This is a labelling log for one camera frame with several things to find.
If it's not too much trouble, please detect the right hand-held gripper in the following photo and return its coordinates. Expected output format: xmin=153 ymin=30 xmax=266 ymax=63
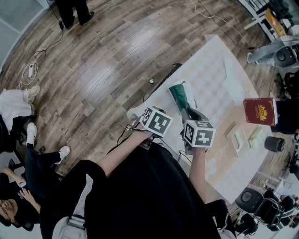
xmin=180 ymin=107 xmax=216 ymax=155

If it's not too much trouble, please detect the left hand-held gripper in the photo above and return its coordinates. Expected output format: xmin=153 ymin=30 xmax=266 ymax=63
xmin=139 ymin=105 xmax=174 ymax=150

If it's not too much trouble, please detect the person's left forearm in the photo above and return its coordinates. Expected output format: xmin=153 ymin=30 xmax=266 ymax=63
xmin=97 ymin=129 xmax=152 ymax=178

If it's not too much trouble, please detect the person's right forearm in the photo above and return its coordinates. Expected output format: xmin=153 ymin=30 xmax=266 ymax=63
xmin=187 ymin=147 xmax=208 ymax=204

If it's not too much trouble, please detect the white rectangular tray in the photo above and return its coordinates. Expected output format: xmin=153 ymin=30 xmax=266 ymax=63
xmin=230 ymin=130 xmax=249 ymax=156

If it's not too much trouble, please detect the black power strip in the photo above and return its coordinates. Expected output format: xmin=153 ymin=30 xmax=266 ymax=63
xmin=161 ymin=63 xmax=183 ymax=83

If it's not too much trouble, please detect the pale green packet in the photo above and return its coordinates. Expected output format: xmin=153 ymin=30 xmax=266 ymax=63
xmin=248 ymin=129 xmax=263 ymax=148

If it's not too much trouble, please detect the white checkered tablecloth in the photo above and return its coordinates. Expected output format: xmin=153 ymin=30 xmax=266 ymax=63
xmin=127 ymin=34 xmax=273 ymax=204

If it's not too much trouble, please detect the red book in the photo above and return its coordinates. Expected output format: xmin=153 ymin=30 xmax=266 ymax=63
xmin=242 ymin=97 xmax=278 ymax=127

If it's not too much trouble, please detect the clear plastic bag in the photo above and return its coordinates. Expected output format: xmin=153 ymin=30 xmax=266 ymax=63
xmin=222 ymin=56 xmax=245 ymax=104

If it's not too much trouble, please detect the black cylinder cup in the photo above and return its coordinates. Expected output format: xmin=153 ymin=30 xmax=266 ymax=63
xmin=264 ymin=136 xmax=285 ymax=152

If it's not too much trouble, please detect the person's black clothing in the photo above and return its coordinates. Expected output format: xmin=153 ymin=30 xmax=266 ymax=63
xmin=38 ymin=142 xmax=223 ymax=239

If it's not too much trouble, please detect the black round speaker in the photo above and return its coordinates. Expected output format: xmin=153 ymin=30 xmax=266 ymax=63
xmin=235 ymin=188 xmax=264 ymax=213

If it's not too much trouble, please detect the black office chair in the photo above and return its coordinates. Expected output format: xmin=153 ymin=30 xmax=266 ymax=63
xmin=277 ymin=71 xmax=299 ymax=99

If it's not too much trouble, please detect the white floor cable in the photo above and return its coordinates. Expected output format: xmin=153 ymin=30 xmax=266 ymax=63
xmin=189 ymin=0 xmax=249 ymax=50

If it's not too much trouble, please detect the white table frame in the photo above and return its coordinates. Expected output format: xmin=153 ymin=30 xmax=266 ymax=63
xmin=243 ymin=9 xmax=269 ymax=30

